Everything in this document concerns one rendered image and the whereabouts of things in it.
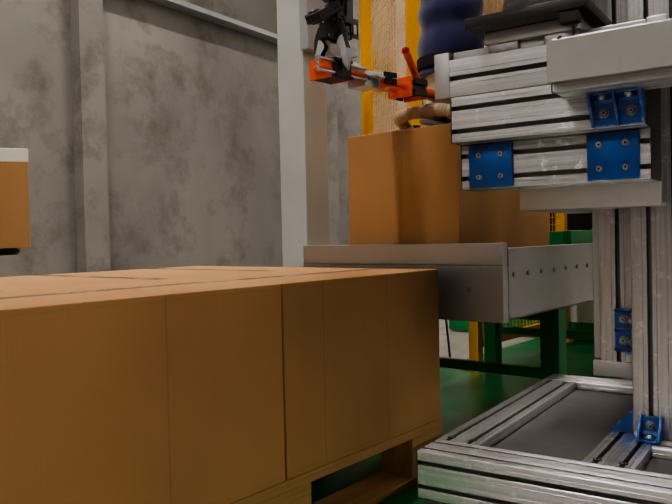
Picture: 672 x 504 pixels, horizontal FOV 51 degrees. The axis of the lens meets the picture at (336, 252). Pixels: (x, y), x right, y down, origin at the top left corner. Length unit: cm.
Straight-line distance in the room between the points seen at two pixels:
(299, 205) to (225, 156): 618
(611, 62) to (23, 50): 688
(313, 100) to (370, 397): 189
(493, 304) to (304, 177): 151
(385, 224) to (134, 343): 113
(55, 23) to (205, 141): 230
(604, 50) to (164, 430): 95
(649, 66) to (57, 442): 106
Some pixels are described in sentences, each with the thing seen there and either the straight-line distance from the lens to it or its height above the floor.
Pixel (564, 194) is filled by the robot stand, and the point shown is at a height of 71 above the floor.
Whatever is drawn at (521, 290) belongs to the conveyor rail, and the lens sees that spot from 199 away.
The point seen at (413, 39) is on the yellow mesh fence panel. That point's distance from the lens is 304.
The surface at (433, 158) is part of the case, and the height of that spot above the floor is 85.
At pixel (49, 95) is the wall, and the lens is 778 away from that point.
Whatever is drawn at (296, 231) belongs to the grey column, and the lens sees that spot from 323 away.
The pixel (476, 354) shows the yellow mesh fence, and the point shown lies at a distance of 338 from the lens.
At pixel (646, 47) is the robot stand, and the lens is 122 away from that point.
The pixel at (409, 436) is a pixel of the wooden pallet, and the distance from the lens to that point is 184.
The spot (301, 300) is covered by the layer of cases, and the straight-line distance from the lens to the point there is 147.
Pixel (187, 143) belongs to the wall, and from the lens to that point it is 890.
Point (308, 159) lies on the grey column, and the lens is 322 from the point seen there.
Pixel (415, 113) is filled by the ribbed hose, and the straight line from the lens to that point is 226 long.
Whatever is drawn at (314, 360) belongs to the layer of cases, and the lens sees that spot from 151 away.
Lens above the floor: 63
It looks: 1 degrees down
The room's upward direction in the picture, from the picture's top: 1 degrees counter-clockwise
